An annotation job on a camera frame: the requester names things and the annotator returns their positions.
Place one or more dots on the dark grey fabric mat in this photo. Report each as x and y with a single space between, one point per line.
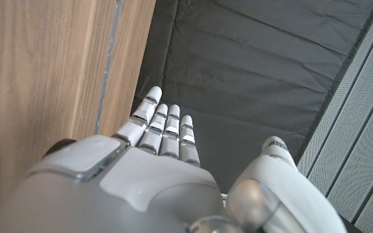
238 64

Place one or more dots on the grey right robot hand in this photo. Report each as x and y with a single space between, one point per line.
141 194

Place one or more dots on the grey tape outline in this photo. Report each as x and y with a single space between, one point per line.
108 64

